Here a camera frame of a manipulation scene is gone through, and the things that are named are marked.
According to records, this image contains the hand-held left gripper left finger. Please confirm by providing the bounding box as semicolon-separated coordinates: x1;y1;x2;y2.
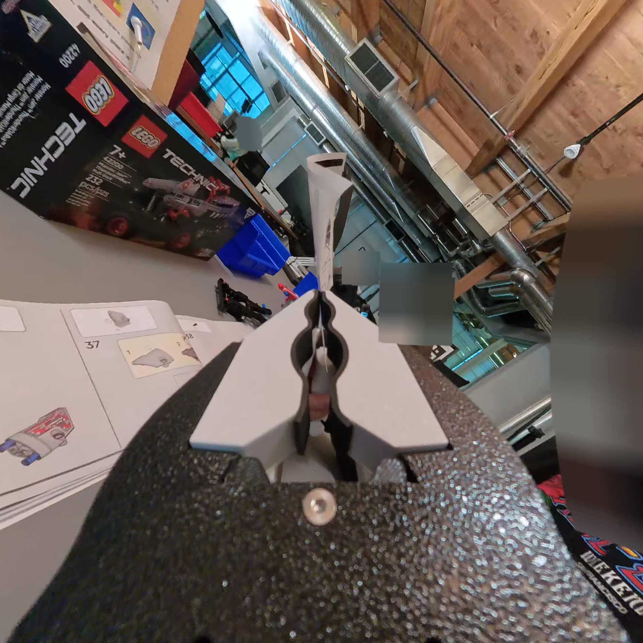
190;290;323;483

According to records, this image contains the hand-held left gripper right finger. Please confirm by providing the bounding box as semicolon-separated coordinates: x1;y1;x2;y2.
321;290;449;480

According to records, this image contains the toy sticker sheet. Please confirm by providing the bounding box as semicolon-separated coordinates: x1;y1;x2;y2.
305;152;353;382

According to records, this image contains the toy instruction booklet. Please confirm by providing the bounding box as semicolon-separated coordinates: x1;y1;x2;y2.
0;300;262;530

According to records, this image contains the black printed shirt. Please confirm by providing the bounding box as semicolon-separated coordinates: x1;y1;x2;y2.
537;472;643;643

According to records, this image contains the black toy set box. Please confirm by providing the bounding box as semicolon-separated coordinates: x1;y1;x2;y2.
0;0;263;261

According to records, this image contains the white vent grille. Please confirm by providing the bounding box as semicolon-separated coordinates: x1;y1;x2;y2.
344;39;400;98

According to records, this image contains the cardboard instruction poster board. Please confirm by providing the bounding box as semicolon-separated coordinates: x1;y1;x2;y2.
70;0;207;106

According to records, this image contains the black toy brick frame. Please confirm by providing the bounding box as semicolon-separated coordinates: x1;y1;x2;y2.
216;278;273;323

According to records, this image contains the silver ventilation duct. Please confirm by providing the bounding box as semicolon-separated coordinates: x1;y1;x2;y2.
251;0;558;322

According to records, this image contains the white cable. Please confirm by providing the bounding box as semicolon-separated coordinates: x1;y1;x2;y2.
128;15;147;71

